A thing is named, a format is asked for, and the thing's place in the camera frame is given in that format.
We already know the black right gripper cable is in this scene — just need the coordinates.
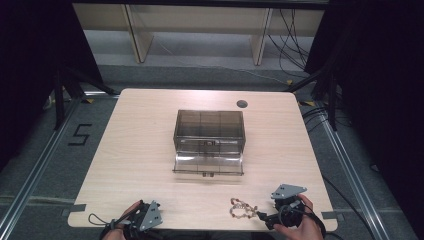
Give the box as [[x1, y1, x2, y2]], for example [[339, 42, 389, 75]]
[[299, 201, 345, 240]]

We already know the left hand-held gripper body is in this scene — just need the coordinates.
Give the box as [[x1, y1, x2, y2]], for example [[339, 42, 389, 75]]
[[122, 199, 164, 240]]

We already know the black tape floor number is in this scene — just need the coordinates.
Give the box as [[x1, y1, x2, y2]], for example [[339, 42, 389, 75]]
[[67, 123, 93, 147]]

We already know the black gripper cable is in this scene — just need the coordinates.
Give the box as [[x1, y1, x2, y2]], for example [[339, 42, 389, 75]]
[[87, 213, 118, 232], [299, 201, 345, 240]]

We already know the person's right hand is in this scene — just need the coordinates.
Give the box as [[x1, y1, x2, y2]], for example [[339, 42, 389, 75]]
[[273, 193, 325, 240]]

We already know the person's left hand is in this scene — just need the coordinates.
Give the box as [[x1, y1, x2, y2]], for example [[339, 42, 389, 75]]
[[101, 199, 144, 240]]

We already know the smoky transparent plastic drawer box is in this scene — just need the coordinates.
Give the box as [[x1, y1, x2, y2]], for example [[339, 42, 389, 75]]
[[172, 109, 247, 178]]

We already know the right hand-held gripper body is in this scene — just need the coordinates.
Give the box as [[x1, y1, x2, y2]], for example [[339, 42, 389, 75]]
[[270, 183, 308, 230]]

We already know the beaded necklace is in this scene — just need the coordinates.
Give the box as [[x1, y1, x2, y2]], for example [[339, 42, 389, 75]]
[[229, 197, 260, 220]]

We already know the beige wooden shelf unit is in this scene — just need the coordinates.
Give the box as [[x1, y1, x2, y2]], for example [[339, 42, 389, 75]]
[[72, 2, 326, 67]]

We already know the dark curtain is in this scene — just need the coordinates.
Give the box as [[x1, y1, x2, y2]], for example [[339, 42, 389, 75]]
[[0, 0, 104, 173], [304, 0, 424, 239]]

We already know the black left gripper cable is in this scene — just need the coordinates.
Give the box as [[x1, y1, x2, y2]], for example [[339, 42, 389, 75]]
[[87, 213, 118, 232]]

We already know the black metal stand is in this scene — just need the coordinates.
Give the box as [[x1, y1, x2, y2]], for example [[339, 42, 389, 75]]
[[285, 68, 338, 132], [52, 65, 118, 132]]

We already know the metal floor rail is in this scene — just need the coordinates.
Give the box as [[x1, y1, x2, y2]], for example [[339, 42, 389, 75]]
[[0, 94, 83, 231], [318, 106, 391, 240]]

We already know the bundle of black cables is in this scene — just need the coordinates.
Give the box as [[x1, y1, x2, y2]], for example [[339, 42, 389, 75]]
[[267, 8, 312, 72]]

